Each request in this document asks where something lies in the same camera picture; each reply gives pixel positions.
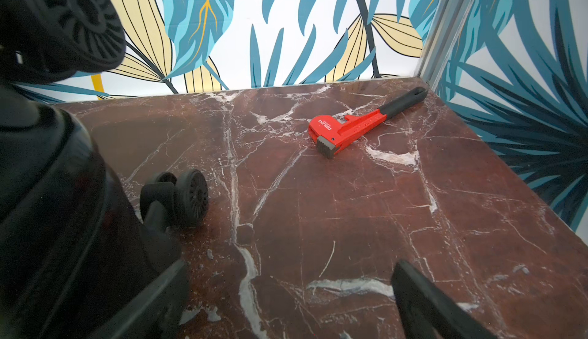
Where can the red pipe wrench black handle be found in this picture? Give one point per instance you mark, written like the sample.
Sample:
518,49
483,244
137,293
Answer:
331,136

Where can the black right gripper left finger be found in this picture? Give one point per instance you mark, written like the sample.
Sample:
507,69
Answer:
155,312

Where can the right aluminium corner post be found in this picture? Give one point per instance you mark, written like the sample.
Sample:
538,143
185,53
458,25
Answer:
447,24

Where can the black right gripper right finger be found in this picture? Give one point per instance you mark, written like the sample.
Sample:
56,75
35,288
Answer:
426,311

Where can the black ribbed hard-shell suitcase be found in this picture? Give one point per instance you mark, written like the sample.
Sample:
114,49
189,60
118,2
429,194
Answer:
74,251

